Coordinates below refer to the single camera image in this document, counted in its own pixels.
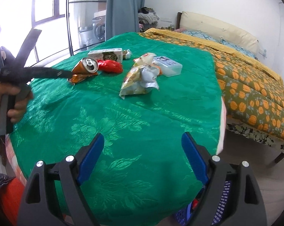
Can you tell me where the crushed orange drink can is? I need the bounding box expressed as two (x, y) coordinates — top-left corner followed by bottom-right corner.
(68, 57), (99, 84)

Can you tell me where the yellow white chip bag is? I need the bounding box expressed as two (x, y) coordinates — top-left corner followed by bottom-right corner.
(119, 64), (160, 99)

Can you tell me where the blue plastic trash basket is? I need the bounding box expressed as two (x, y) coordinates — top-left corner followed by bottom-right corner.
(174, 180), (232, 226)

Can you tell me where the person's left hand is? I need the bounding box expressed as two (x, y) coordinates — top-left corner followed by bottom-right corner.
(0, 82), (34, 124)

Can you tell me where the red and dark clothing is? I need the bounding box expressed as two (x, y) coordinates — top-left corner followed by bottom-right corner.
(0, 173), (24, 225)

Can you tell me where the crumpled red plastic wrapper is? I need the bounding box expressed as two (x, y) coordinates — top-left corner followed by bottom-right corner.
(98, 60), (123, 73)

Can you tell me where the washing machine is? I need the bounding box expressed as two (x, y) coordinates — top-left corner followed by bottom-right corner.
(92, 11), (106, 44)

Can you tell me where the pink striped bed sheet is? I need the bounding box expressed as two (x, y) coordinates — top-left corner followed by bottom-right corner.
(216, 98), (227, 155)

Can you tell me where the white green cardboard box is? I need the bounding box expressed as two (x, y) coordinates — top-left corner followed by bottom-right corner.
(88, 48), (123, 63)

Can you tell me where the small silver foil wrapper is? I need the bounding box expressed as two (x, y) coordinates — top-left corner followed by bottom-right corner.
(122, 49), (132, 60)

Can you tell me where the orange pumpkin pattern quilt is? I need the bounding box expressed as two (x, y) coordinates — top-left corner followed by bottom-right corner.
(140, 28), (284, 142)

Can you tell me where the green embroidered bedspread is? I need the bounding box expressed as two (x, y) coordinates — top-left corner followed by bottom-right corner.
(10, 33), (222, 225)

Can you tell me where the orange white snack packet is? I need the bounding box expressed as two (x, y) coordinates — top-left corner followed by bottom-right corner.
(133, 53), (156, 67)

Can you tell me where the grey blue curtain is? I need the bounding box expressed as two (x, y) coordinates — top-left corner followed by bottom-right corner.
(105, 0), (145, 40)

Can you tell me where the pile of clothes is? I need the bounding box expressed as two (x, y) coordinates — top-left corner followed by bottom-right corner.
(138, 7), (160, 32)

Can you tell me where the clear plastic storage box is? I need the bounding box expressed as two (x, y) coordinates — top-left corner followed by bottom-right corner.
(153, 56), (182, 77)

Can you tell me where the cream pillow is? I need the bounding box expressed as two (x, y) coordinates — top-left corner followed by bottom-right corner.
(179, 12), (260, 55)

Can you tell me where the wooden bed frame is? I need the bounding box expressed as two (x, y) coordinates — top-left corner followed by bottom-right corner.
(226, 119), (284, 164)

